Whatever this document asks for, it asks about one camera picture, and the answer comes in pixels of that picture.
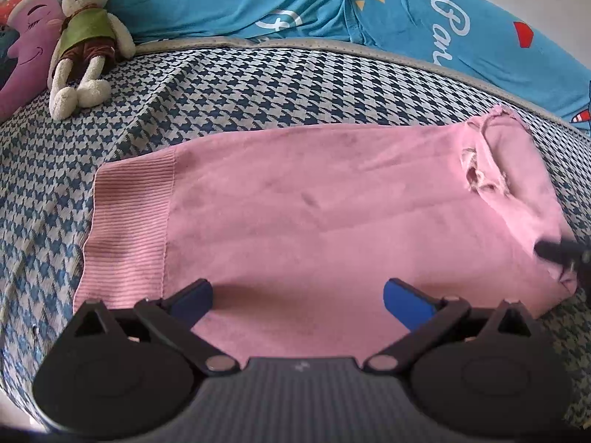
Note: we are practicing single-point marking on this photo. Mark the houndstooth bed mat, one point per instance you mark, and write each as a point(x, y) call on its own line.
point(184, 87)

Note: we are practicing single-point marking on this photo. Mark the plush rabbit toy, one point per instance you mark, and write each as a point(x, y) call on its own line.
point(85, 41)

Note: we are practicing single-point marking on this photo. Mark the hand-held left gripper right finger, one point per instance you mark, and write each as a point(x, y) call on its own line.
point(406, 304)

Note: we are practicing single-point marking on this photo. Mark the pink knit top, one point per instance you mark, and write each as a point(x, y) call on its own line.
point(323, 217)

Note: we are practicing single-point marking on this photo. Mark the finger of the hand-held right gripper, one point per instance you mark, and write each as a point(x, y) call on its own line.
point(558, 250)

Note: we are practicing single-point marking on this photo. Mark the purple moon plush pillow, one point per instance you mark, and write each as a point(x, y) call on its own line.
point(27, 55)

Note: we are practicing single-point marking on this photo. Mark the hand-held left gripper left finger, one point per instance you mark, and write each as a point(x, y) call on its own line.
point(194, 302)

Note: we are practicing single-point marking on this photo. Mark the teal pillow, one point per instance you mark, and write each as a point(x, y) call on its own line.
point(5, 60)

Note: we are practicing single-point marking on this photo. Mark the blue patterned pillow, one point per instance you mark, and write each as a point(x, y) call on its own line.
point(300, 4)

